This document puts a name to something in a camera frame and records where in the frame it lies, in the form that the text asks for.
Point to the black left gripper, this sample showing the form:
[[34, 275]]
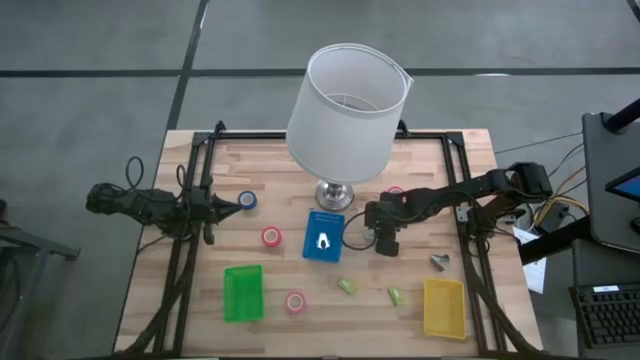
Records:
[[204, 207]]

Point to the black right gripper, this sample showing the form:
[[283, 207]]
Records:
[[387, 215]]

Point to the red tape roll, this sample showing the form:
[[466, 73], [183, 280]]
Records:
[[395, 189], [265, 237]]

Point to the pink tape roll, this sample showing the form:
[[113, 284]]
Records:
[[289, 302]]

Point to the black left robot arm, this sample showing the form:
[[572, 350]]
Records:
[[140, 206]]

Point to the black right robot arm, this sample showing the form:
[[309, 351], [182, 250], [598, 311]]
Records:
[[450, 195]]

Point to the blue tape roll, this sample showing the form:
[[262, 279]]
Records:
[[242, 200]]

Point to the blue plastic basket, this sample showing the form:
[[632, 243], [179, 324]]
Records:
[[312, 222]]

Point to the yellow plastic basket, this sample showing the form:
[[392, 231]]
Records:
[[445, 310]]

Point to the green plastic basket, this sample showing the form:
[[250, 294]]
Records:
[[243, 295]]

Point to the table lamp white shade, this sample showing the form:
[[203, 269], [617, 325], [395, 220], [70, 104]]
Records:
[[345, 125]]

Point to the white paper sheet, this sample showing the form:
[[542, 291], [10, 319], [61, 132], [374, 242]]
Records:
[[536, 272]]

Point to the black stand bar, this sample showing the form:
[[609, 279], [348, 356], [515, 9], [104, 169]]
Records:
[[550, 245]]

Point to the small black box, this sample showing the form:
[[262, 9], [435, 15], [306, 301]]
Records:
[[552, 217]]

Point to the grey metal stand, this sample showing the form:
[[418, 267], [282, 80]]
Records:
[[30, 242]]

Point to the dark grey stand panel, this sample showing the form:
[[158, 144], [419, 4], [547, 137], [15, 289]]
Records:
[[605, 190]]

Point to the black computer keyboard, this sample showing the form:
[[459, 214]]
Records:
[[610, 315]]

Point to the black monitor blue screen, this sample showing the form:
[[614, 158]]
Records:
[[627, 187]]

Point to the black pole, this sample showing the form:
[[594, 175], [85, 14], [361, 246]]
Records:
[[622, 120]]

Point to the black aluminium rig frame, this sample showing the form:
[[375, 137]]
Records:
[[250, 135]]

